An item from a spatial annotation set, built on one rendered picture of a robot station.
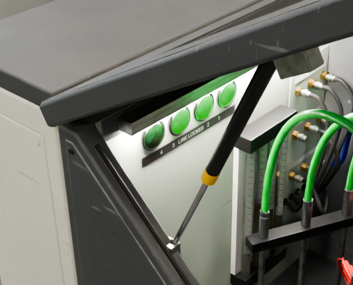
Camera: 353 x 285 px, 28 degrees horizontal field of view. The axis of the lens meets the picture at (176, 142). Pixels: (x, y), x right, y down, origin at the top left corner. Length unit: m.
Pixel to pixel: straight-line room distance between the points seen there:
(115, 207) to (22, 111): 0.21
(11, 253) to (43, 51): 0.40
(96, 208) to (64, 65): 0.21
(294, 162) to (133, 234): 0.60
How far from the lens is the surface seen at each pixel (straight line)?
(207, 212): 1.30
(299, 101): 1.43
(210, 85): 1.12
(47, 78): 1.02
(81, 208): 1.05
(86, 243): 1.08
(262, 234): 1.33
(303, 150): 1.51
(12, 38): 1.17
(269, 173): 1.24
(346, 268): 1.29
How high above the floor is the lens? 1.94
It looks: 31 degrees down
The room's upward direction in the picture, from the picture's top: 1 degrees counter-clockwise
